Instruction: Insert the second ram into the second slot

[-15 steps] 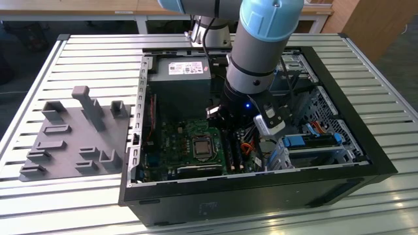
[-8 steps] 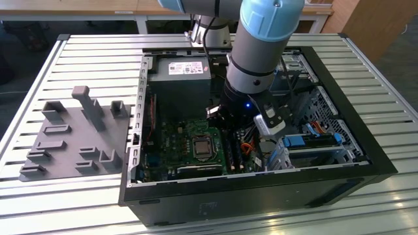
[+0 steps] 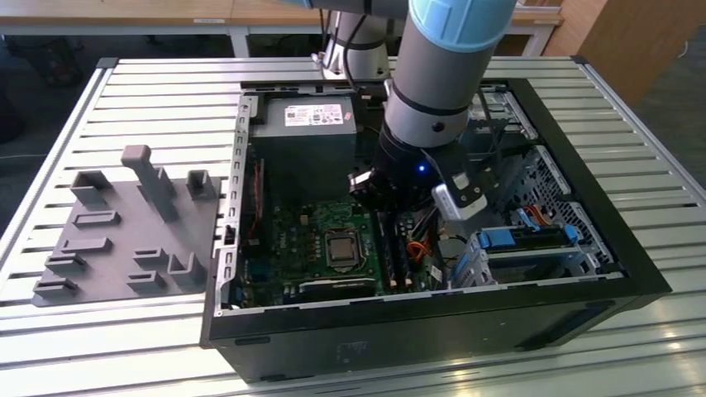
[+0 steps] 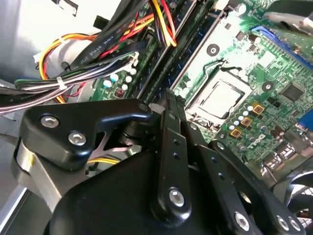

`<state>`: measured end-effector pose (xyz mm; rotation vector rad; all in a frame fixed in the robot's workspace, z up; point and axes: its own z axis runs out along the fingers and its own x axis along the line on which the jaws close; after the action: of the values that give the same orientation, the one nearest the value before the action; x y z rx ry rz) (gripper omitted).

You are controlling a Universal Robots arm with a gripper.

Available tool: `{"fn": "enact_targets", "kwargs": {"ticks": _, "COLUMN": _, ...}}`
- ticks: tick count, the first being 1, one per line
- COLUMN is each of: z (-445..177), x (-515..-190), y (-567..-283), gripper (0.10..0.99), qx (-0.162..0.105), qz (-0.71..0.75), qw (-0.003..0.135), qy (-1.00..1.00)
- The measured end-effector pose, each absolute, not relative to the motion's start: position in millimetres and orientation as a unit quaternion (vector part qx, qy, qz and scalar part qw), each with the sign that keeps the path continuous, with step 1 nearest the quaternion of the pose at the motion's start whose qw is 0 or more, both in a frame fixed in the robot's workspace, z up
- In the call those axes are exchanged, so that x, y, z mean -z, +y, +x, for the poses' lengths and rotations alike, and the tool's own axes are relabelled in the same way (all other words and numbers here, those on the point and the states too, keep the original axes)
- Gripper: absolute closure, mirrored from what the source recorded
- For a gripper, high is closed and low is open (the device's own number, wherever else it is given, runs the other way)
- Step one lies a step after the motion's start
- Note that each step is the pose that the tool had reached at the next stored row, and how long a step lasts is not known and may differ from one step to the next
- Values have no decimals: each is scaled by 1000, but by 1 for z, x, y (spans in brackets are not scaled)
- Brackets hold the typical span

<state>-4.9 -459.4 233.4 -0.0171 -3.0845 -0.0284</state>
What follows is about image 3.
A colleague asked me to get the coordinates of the green RAM stick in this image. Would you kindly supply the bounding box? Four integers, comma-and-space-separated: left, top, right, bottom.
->
378, 208, 397, 289

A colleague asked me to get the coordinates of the silver power supply unit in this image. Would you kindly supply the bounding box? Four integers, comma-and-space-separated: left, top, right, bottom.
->
251, 94, 361, 200

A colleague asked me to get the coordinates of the silver CPU chip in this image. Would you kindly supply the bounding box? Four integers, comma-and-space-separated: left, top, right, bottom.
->
327, 237, 358, 260

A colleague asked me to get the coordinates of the metal CPU socket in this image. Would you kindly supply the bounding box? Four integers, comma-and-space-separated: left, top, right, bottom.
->
322, 227, 365, 270

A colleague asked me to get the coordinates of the blue disk carrier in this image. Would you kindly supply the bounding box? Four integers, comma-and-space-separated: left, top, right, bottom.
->
475, 226, 581, 253

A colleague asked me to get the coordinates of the green Dell motherboard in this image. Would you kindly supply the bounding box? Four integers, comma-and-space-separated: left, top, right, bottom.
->
239, 194, 443, 309

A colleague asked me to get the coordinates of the silver disk bay cage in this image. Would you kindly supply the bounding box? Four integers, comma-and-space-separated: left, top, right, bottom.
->
449, 142, 626, 291

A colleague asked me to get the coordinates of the black graphics card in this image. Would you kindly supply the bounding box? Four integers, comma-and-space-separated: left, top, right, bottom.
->
297, 275, 378, 304

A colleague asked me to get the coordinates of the black open PC case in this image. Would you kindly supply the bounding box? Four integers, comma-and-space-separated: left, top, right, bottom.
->
199, 78, 672, 384

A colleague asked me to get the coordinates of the wooden cabinet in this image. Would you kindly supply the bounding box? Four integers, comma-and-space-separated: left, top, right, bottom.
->
544, 0, 706, 105

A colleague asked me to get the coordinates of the grey parts rack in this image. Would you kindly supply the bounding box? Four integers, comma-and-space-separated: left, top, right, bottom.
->
31, 144, 226, 309

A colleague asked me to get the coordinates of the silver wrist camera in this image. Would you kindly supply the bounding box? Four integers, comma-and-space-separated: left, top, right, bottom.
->
430, 180, 490, 221

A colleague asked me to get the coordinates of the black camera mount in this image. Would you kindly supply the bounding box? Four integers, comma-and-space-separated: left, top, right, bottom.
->
423, 142, 501, 200

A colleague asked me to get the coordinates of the orange and red wire bundle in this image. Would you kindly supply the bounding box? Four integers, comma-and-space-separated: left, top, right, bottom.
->
406, 241, 435, 261

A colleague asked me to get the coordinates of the red and black fan wire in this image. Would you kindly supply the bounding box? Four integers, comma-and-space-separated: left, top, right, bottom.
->
246, 158, 265, 246

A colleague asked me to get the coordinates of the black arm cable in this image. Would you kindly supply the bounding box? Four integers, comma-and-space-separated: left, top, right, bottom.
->
317, 7, 369, 86

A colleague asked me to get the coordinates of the wooden desk with white frame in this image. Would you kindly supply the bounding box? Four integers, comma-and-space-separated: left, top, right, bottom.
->
0, 0, 565, 59

